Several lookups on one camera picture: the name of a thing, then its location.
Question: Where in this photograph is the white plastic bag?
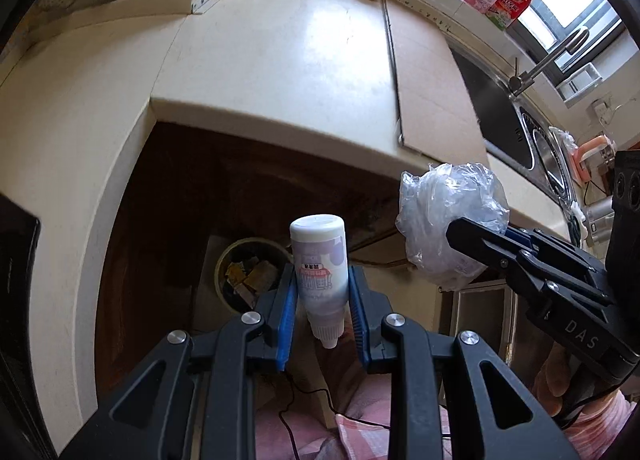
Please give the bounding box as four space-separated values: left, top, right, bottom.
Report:
396 163 510 291

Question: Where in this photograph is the white yogurt drink bottle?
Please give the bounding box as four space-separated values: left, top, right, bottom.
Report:
290 214 348 350

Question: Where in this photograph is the cream round trash bin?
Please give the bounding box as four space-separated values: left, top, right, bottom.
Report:
214 238 293 313

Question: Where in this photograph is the chrome kitchen faucet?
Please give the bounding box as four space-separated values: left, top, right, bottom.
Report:
508 25 590 97

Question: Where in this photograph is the right hand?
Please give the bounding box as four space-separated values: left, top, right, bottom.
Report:
533 343 570 417

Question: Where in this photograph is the stainless steel sink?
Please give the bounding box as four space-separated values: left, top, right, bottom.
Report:
449 42 577 215

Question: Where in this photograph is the left pink trouser leg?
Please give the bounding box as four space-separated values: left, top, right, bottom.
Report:
255 408 347 459

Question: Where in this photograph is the pink trouser leg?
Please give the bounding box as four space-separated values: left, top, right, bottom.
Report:
255 408 347 459
333 373 454 460

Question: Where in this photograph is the right pink trouser leg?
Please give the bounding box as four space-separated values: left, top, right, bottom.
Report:
333 373 454 460

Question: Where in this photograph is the brown cardboard sheet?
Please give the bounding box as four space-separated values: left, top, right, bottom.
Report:
387 2 489 166

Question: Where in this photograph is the red spray bottle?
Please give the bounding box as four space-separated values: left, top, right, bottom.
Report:
485 0 533 30

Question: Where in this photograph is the black cable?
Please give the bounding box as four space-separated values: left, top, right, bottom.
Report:
276 386 452 460

